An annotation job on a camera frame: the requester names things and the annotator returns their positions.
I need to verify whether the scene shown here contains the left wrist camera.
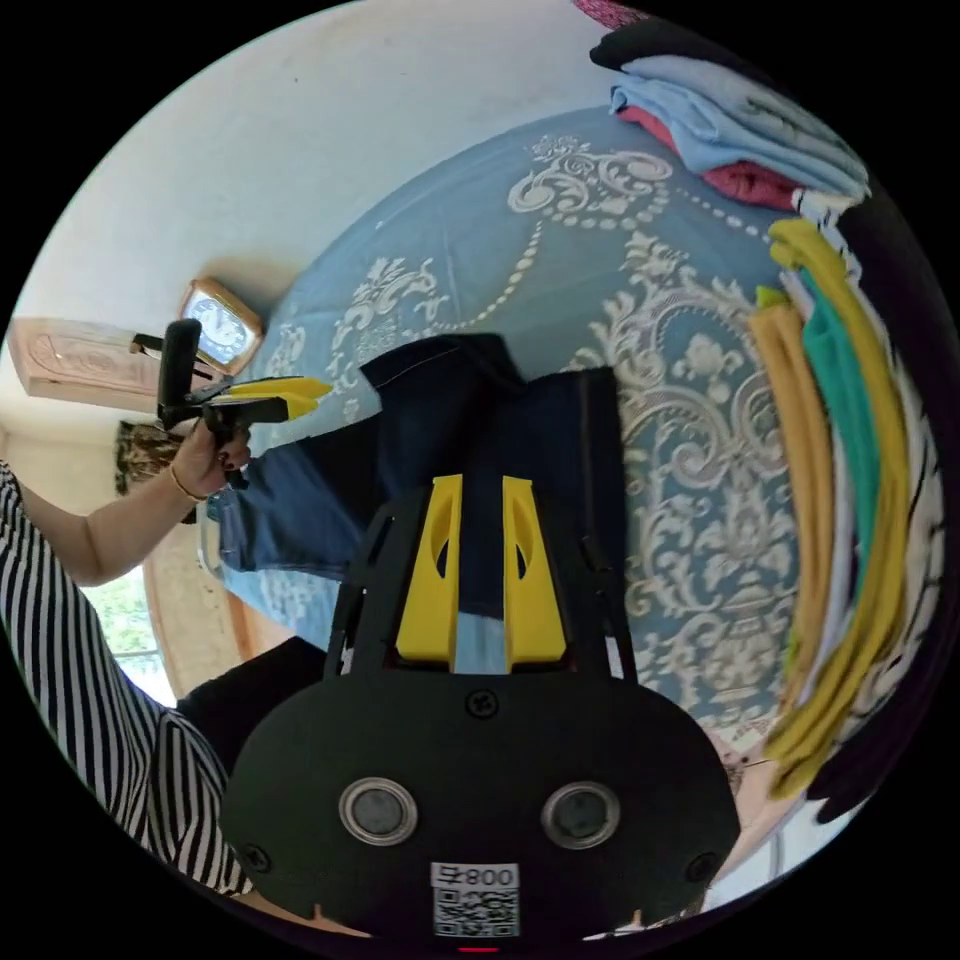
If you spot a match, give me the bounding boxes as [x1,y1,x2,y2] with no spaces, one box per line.
[159,318,202,421]

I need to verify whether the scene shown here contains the person's left forearm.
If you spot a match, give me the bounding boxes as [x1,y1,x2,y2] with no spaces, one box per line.
[71,473,208,590]

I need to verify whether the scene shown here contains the window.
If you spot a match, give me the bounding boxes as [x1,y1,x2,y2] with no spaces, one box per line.
[78,566,178,710]

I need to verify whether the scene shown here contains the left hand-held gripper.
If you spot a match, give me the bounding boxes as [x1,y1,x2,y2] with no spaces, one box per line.
[157,376,333,490]

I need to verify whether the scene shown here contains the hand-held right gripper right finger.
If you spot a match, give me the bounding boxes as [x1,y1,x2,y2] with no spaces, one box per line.
[501,474,566,674]

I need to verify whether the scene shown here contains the dark blue jeans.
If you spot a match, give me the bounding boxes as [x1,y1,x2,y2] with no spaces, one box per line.
[217,333,624,620]

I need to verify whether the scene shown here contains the person's left hand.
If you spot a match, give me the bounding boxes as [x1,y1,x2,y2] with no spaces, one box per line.
[170,422,253,502]

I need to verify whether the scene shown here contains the pale patterned air conditioner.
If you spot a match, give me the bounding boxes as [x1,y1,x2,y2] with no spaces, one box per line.
[3,317,178,414]

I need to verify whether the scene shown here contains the pile of clothes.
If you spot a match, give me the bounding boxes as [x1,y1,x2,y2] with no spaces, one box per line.
[573,0,950,826]

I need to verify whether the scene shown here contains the bed with blue printed sheet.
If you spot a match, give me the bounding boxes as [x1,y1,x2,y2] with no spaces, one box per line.
[194,104,819,759]

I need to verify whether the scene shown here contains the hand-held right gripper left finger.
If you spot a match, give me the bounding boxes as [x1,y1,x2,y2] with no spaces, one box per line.
[395,474,464,674]

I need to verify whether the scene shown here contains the person's body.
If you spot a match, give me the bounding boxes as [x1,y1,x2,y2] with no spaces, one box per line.
[0,461,331,901]

